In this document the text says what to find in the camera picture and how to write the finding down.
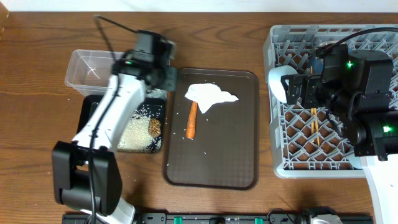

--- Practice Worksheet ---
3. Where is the brown mushroom food scrap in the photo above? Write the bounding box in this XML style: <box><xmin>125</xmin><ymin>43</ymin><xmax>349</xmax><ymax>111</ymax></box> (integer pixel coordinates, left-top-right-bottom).
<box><xmin>148</xmin><ymin>118</ymin><xmax>162</xmax><ymax>138</ymax></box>

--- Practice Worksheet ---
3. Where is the light blue cup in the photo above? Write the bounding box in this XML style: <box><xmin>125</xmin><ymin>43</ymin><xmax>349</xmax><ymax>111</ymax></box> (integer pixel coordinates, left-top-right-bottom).
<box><xmin>347</xmin><ymin>154</ymin><xmax>363</xmax><ymax>170</ymax></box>

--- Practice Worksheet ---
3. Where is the light blue rice bowl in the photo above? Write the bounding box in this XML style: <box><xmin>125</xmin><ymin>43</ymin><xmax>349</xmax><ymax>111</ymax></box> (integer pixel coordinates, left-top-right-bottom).
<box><xmin>268</xmin><ymin>65</ymin><xmax>297</xmax><ymax>103</ymax></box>

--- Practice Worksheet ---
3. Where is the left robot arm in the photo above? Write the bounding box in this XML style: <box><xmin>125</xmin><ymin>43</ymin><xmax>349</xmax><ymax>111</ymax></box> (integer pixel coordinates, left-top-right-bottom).
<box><xmin>52</xmin><ymin>30</ymin><xmax>177</xmax><ymax>223</ymax></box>

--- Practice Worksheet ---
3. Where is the clear plastic bin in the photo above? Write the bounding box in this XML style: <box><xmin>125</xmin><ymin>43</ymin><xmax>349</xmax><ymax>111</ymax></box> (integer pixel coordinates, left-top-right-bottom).
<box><xmin>64</xmin><ymin>49</ymin><xmax>169</xmax><ymax>100</ymax></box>

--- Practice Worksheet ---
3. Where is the dark blue plate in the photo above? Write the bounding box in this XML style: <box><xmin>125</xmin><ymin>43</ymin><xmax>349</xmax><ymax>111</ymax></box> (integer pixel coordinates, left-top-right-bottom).
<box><xmin>308</xmin><ymin>56</ymin><xmax>323</xmax><ymax>74</ymax></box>

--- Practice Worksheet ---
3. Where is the grey dishwasher rack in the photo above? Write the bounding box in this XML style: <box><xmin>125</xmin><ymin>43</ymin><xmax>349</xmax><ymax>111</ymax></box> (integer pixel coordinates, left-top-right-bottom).
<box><xmin>263</xmin><ymin>24</ymin><xmax>397</xmax><ymax>178</ymax></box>

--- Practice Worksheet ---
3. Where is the spilled white rice pile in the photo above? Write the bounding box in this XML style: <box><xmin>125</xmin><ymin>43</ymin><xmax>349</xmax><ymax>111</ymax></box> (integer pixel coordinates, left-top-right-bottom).
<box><xmin>118</xmin><ymin>104</ymin><xmax>164</xmax><ymax>154</ymax></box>

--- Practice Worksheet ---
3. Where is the white napkin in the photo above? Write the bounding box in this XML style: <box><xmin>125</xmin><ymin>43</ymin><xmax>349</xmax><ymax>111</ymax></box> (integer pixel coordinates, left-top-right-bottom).
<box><xmin>185</xmin><ymin>83</ymin><xmax>239</xmax><ymax>114</ymax></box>

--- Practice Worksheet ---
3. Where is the brown serving tray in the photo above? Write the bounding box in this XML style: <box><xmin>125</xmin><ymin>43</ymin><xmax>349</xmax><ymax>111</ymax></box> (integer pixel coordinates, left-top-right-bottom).
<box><xmin>162</xmin><ymin>68</ymin><xmax>259</xmax><ymax>190</ymax></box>

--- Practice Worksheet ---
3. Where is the orange carrot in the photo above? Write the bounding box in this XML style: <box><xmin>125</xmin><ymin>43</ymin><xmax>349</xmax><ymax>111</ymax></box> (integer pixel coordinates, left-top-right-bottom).
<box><xmin>186</xmin><ymin>101</ymin><xmax>198</xmax><ymax>139</ymax></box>

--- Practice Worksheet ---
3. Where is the black waste tray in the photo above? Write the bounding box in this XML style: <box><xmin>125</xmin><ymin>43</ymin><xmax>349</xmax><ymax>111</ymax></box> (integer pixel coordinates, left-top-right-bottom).
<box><xmin>76</xmin><ymin>94</ymin><xmax>166</xmax><ymax>154</ymax></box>

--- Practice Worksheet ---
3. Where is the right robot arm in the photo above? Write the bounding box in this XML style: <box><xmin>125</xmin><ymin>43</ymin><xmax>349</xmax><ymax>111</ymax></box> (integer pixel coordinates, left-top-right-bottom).
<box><xmin>278</xmin><ymin>44</ymin><xmax>397</xmax><ymax>223</ymax></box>

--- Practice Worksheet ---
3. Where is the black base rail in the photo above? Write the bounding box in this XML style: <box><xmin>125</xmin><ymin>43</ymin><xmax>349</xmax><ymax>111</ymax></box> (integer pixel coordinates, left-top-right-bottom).
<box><xmin>61</xmin><ymin>207</ymin><xmax>374</xmax><ymax>224</ymax></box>

